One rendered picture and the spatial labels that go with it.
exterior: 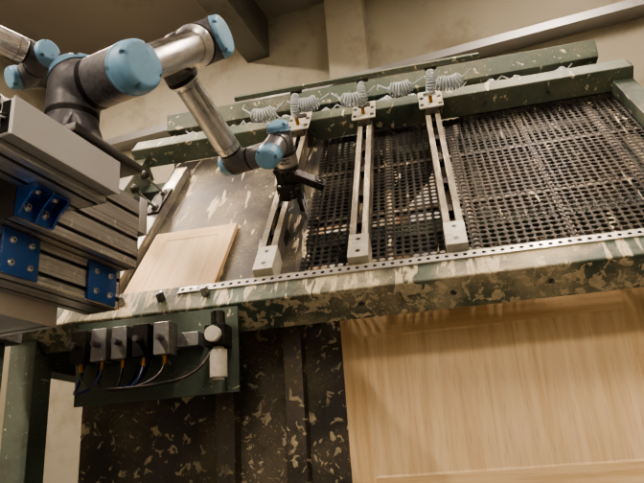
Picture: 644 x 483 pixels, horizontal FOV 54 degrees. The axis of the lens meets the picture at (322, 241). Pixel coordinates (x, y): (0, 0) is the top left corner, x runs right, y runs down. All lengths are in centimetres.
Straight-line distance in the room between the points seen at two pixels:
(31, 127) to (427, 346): 128
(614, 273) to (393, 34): 354
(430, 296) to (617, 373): 57
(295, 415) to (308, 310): 33
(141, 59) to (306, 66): 376
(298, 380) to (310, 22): 386
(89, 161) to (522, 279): 112
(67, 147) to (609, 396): 152
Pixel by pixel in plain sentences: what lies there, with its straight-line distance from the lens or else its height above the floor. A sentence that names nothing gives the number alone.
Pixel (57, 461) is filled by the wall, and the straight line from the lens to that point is 533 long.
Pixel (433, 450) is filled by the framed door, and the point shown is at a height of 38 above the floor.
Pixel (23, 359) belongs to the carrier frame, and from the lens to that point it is 215.
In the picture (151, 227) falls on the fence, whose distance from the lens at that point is 243.
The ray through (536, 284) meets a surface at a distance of 177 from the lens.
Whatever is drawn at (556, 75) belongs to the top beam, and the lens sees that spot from 288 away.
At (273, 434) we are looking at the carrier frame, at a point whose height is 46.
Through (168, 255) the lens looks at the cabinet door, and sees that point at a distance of 224.
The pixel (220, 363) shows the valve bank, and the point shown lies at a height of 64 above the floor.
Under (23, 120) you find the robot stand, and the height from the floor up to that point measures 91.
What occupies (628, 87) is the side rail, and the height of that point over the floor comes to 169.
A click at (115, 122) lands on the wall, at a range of 588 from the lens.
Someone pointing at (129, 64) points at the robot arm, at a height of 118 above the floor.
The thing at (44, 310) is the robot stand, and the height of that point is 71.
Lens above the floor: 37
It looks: 20 degrees up
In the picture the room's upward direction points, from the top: 4 degrees counter-clockwise
